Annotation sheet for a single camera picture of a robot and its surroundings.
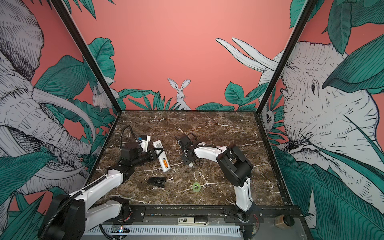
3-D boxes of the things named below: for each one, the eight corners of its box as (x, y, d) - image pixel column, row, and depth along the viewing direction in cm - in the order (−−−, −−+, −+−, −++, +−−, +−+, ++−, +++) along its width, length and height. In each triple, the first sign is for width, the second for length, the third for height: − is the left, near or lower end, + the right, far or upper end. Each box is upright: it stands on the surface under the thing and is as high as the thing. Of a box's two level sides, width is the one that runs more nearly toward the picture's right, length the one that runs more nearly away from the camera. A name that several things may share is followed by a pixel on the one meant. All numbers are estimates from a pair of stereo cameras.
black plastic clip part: (147, 187, 84) (146, 186, 83) (149, 178, 88) (148, 176, 86) (164, 187, 85) (164, 186, 83) (166, 178, 88) (165, 176, 86)
